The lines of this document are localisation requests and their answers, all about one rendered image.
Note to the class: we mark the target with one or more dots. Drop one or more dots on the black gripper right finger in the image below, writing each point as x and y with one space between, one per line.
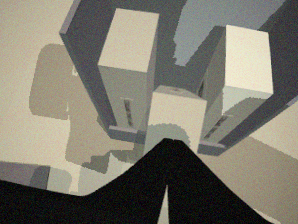
197 196

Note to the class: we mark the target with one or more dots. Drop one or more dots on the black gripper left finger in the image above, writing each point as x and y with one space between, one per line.
135 197

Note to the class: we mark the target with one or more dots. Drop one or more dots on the cream rectangular box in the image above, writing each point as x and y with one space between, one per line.
237 80

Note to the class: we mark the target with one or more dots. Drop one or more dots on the grey open bin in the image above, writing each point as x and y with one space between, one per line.
188 34

